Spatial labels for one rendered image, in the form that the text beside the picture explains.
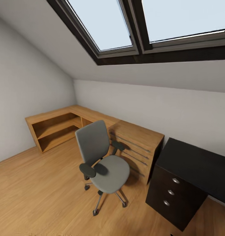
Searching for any swivel chair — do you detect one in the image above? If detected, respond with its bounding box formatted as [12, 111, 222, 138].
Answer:
[75, 120, 130, 216]

